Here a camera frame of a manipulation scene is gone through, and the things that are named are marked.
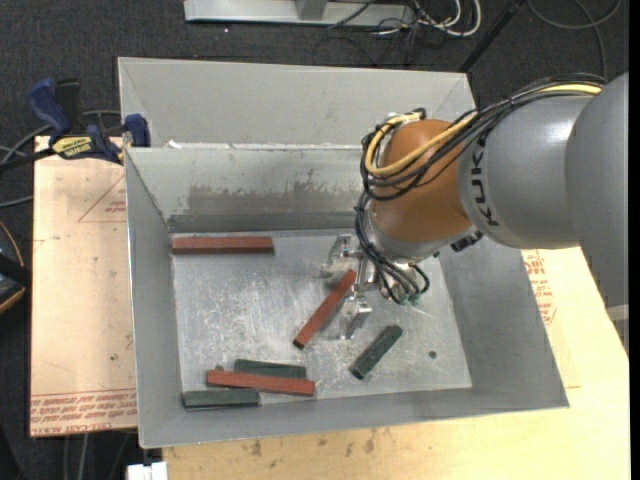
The dark green flat block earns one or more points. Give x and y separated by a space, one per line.
270 369
376 352
220 399

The red-brown flat block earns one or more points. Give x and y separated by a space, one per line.
325 310
222 245
260 383

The black cylinder on white bracket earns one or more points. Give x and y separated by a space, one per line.
466 242

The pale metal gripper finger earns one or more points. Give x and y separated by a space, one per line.
341 260
354 318

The grey metal bin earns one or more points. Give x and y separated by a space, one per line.
250 308

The brown cardboard board, red print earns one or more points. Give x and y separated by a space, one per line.
80 293

